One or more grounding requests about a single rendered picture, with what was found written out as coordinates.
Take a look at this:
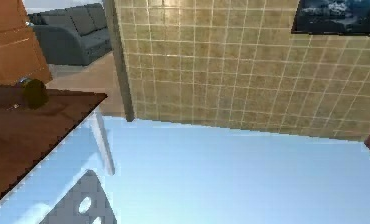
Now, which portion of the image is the grey sofa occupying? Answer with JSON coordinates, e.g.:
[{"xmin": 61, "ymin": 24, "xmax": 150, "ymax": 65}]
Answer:
[{"xmin": 27, "ymin": 2, "xmax": 113, "ymax": 67}]

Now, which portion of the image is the dark green round object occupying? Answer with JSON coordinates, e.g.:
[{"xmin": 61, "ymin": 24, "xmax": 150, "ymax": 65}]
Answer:
[{"xmin": 20, "ymin": 78, "xmax": 50, "ymax": 110}]

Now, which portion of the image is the dark brown wooden table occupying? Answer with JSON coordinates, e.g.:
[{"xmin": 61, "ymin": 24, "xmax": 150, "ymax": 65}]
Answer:
[{"xmin": 0, "ymin": 83, "xmax": 116, "ymax": 224}]

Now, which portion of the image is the dark framed wall picture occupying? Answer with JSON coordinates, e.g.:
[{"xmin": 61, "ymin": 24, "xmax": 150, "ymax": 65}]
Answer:
[{"xmin": 290, "ymin": 0, "xmax": 370, "ymax": 36}]

